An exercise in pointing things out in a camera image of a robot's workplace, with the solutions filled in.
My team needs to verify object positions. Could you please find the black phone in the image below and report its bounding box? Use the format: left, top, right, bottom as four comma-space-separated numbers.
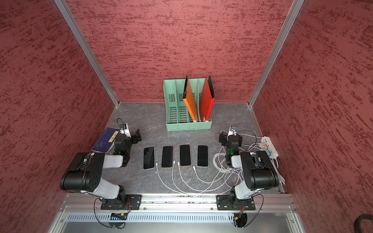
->
161, 146, 173, 168
143, 147, 155, 170
179, 145, 191, 166
197, 145, 208, 167

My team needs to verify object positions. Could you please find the white charging cable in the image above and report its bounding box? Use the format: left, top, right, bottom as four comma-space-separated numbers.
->
171, 161, 228, 195
177, 161, 234, 193
192, 165, 237, 184
155, 163, 205, 196

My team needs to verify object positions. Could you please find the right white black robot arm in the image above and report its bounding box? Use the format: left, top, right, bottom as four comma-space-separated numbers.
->
219, 131, 280, 206

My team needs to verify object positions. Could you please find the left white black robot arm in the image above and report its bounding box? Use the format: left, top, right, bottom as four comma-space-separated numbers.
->
60, 128, 142, 209

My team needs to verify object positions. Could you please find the left purple book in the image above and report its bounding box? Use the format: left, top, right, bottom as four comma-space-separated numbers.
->
91, 128, 119, 154

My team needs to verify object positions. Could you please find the red folder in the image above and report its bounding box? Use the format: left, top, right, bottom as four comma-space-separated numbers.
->
199, 76, 215, 121

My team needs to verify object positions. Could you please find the green file organizer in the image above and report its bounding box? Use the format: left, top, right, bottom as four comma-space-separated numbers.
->
163, 79, 212, 132

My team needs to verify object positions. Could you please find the orange folder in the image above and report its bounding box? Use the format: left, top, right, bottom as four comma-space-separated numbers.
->
183, 77, 198, 122

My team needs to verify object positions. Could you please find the white power strip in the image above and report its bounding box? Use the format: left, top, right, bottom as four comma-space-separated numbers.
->
260, 136, 279, 160

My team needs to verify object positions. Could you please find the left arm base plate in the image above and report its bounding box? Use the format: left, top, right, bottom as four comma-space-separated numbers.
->
101, 194, 142, 211

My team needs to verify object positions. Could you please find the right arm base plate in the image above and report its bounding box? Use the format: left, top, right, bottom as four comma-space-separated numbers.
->
216, 195, 255, 211

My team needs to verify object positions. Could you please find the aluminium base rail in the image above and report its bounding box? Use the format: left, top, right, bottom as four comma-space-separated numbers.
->
49, 194, 305, 233

